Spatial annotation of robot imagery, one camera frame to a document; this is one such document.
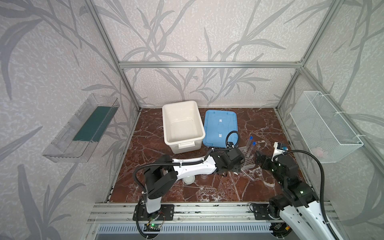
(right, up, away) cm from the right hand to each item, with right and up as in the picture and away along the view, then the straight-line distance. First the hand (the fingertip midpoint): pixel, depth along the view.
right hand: (263, 148), depth 77 cm
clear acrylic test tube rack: (-3, -11, +14) cm, 18 cm away
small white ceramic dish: (-39, -19, +6) cm, 44 cm away
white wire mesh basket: (+20, +8, -16) cm, 27 cm away
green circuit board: (-56, -37, -5) cm, 68 cm away
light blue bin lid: (-20, +12, +33) cm, 40 cm away
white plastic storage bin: (-46, +9, +31) cm, 56 cm away
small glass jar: (-31, -17, +8) cm, 36 cm away
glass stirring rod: (-35, -23, +5) cm, 42 cm away
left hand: (-12, -8, +4) cm, 15 cm away
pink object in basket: (+25, 0, -5) cm, 25 cm away
